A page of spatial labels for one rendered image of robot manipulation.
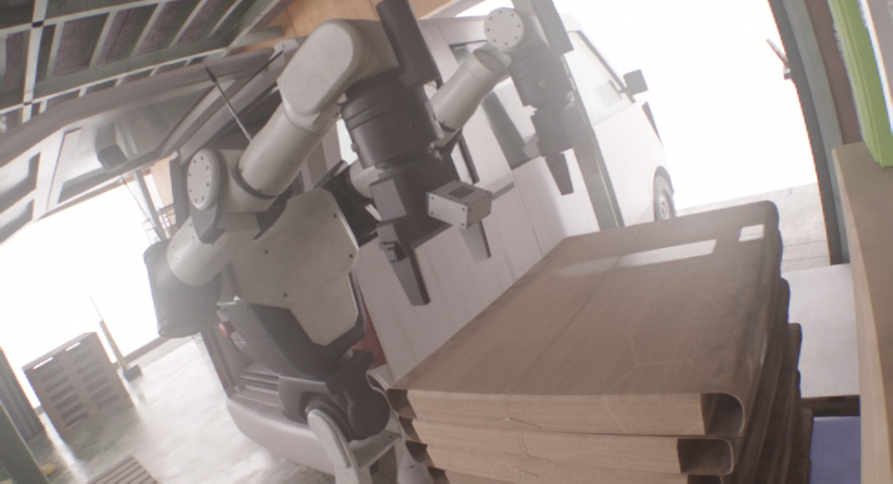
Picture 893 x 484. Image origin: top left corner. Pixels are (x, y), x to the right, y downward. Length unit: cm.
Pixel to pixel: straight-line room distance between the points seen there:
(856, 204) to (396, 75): 41
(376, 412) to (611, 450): 65
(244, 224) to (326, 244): 27
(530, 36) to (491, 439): 55
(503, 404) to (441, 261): 132
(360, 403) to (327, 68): 68
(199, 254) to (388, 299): 98
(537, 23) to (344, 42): 39
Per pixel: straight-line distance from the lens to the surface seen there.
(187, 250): 76
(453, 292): 183
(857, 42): 34
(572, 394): 47
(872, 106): 34
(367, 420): 104
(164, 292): 87
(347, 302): 97
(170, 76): 155
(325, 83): 51
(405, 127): 50
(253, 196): 64
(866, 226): 27
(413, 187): 51
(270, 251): 88
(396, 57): 52
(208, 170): 66
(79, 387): 689
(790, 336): 88
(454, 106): 86
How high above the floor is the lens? 134
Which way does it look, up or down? 11 degrees down
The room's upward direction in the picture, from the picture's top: 22 degrees counter-clockwise
